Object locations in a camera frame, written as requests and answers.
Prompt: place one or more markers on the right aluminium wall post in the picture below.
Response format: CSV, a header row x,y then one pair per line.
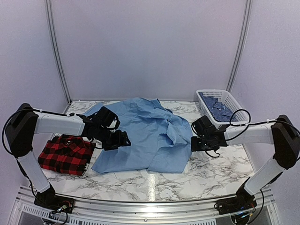
x,y
241,44

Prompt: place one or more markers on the white plastic basket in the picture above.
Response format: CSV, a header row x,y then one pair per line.
x,y
238,117

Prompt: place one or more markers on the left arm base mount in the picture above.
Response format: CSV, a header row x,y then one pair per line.
x,y
56,204

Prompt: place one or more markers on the red black plaid shirt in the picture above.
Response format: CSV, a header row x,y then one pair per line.
x,y
67,154

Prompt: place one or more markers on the blue patterned shirt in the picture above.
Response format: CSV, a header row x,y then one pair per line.
x,y
218,110

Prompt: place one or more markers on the left aluminium wall post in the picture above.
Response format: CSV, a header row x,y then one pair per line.
x,y
55,49

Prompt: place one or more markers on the aluminium front frame rail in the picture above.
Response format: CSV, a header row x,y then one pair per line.
x,y
195,212

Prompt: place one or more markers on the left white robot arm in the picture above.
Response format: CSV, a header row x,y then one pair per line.
x,y
22,126

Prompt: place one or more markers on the aluminium wall post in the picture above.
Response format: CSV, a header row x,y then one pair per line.
x,y
241,44
55,49

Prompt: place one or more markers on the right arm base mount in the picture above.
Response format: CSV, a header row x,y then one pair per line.
x,y
234,204

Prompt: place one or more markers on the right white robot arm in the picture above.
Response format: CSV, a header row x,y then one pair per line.
x,y
280,134

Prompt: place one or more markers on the light blue long sleeve shirt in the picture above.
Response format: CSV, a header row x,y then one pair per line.
x,y
160,140

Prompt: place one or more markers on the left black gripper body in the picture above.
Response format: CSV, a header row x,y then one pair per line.
x,y
108,140

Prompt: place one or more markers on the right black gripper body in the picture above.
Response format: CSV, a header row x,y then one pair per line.
x,y
204,145

